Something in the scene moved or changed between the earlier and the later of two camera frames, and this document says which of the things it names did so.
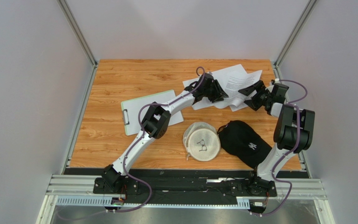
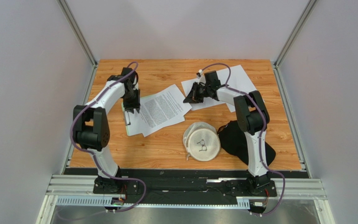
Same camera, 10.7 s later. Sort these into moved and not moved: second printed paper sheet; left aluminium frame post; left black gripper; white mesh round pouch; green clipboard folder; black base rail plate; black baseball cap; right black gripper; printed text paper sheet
Moved: right black gripper; printed text paper sheet; left black gripper
Not moved: green clipboard folder; second printed paper sheet; left aluminium frame post; black base rail plate; white mesh round pouch; black baseball cap
